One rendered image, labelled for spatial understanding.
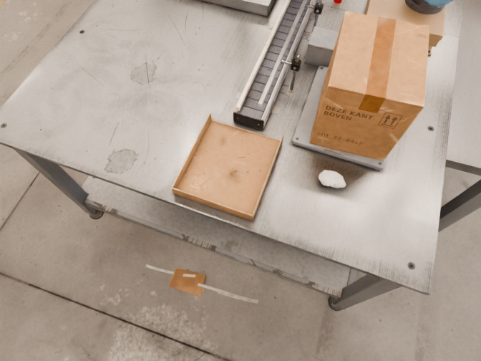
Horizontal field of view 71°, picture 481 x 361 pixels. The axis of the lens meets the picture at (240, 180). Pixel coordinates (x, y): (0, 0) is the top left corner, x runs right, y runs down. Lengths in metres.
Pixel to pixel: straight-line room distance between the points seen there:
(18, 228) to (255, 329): 1.40
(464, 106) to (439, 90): 0.10
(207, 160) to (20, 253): 1.36
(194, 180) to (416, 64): 0.71
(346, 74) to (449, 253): 1.41
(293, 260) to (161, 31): 1.14
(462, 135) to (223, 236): 1.04
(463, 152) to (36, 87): 1.51
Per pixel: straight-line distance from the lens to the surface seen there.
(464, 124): 1.40
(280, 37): 1.39
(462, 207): 1.60
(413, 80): 1.00
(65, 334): 1.97
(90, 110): 1.32
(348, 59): 0.99
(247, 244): 1.62
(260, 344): 1.78
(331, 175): 1.07
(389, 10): 1.54
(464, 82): 1.53
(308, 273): 1.61
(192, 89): 1.28
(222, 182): 1.05
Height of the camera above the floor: 1.78
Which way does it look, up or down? 63 degrees down
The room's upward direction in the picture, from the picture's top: straight up
